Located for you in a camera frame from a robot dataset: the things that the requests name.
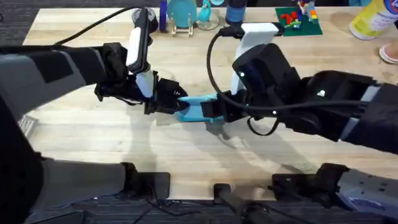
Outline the teal plate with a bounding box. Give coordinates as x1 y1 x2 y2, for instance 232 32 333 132
166 0 198 30

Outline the green board with toy blocks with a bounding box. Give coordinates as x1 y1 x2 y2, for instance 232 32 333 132
274 0 323 38

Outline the blue cylinder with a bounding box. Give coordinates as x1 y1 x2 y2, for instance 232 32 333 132
159 0 169 33

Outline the white ribbed box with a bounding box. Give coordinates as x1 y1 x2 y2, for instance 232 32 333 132
17 114 39 138

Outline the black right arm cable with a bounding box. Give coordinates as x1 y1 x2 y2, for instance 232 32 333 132
206 29 368 113

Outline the yellow and white bottle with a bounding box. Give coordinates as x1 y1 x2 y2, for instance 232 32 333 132
348 0 398 41

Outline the short black cable loop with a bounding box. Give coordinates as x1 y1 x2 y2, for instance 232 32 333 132
246 116 280 137

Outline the thin black floor cable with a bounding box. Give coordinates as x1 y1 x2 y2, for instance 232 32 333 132
133 186 203 224

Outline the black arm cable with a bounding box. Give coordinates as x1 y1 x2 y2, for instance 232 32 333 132
55 6 139 45
206 29 368 113

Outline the left wrist upright plate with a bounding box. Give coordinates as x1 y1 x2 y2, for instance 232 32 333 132
125 7 155 99

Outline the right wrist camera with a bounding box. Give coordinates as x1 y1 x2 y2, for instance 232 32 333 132
218 22 285 40

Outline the pink rimmed white plate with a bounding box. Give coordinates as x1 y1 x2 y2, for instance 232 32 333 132
378 40 398 65

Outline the black tape roll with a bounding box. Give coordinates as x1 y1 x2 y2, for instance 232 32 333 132
131 7 159 34

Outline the right wrist upright plate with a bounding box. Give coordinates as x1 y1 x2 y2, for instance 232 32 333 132
230 22 280 95

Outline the small wooden peg rack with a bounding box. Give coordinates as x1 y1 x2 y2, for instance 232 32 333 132
171 18 195 38

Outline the dark blue bottle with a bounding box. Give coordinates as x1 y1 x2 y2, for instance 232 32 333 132
224 0 248 27

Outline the light blue zip bag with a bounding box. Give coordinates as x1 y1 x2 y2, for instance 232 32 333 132
174 92 225 124

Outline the black clamp pole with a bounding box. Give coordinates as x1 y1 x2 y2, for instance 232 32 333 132
213 182 274 224

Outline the wrist upright plate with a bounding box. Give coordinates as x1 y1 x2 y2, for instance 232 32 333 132
230 22 280 95
125 7 155 99

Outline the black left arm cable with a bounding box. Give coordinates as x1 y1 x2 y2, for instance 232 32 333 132
55 6 139 45

